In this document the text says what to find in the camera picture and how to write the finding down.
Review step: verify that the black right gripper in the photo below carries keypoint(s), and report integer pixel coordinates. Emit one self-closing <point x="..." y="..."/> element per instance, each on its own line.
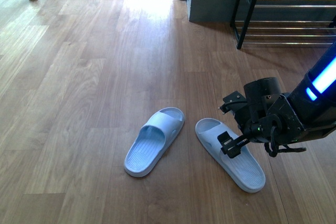
<point x="264" y="115"/>

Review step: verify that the black metal shoe rack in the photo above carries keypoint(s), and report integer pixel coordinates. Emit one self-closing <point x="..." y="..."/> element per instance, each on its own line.
<point x="284" y="22"/>

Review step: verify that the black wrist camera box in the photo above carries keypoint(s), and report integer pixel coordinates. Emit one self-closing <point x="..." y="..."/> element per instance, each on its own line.
<point x="235" y="103"/>

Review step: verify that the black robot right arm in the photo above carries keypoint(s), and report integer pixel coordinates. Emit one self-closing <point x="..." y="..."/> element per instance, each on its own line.
<point x="314" y="101"/>

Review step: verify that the light blue slipper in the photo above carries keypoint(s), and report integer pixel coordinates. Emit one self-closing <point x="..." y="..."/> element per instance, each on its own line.
<point x="243" y="169"/>
<point x="153" y="139"/>

